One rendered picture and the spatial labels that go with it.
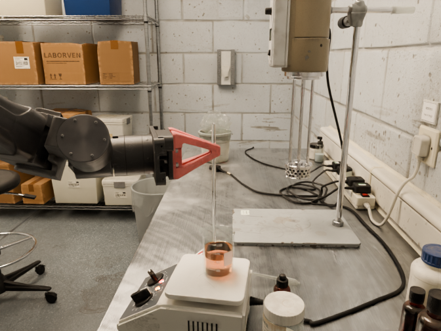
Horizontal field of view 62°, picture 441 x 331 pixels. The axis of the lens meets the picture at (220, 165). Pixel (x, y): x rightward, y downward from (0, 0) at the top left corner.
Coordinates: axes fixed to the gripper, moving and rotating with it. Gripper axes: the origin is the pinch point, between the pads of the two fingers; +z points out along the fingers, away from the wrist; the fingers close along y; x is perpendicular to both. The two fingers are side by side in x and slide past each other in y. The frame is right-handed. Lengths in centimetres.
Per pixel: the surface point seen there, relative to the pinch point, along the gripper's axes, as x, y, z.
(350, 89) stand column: -6.4, 24.0, 37.7
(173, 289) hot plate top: 20.1, -3.8, -7.2
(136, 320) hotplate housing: 25.1, -3.2, -13.0
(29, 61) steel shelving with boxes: -10, 225, -73
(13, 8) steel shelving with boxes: -42, 227, -79
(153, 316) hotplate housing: 23.9, -4.3, -10.4
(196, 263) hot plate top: 20.1, 2.4, -2.5
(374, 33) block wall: -21, 60, 68
